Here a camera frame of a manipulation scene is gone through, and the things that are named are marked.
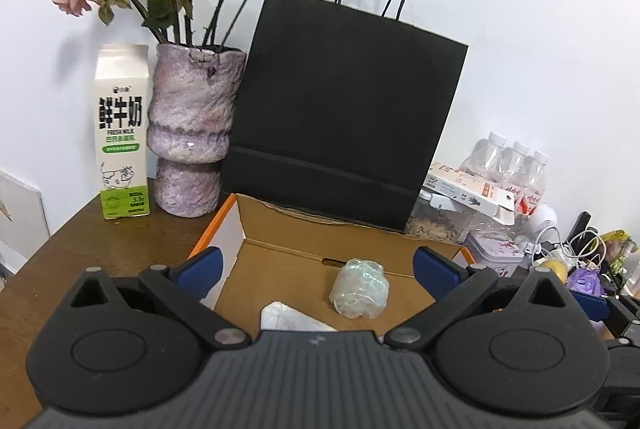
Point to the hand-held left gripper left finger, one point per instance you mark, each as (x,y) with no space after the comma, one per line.
(202,269)

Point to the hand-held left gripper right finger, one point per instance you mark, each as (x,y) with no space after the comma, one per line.
(435,271)

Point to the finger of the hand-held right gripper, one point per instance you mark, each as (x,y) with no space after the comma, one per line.
(592,307)

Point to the iridescent bundle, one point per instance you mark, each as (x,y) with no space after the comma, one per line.
(357,289)

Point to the red cardboard box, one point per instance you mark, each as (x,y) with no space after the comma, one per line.
(285,269)

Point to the white tissue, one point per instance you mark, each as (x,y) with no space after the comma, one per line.
(285,316)

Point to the purple tissue pack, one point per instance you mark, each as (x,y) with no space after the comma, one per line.
(585,281)

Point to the clear plastic grain container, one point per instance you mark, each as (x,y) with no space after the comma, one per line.
(440,224)

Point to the yellow green fruit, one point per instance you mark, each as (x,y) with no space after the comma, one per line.
(552,269)

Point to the printed tin box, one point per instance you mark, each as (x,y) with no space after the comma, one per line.
(492,249)

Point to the green yellow snack bag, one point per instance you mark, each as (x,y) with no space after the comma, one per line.
(620,249)

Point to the black power adapter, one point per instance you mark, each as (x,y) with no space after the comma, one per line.
(582,224)

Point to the white flat packet box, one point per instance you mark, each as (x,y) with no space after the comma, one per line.
(465,189)

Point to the white round device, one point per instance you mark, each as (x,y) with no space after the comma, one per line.
(542,219)

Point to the purple textured vase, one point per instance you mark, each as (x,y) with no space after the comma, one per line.
(190,119)

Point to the white green milk carton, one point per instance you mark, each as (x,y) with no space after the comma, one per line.
(120,134)

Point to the black paper bag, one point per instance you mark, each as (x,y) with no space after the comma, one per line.
(340,109)

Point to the white flat carton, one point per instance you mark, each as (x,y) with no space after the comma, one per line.
(20,219)

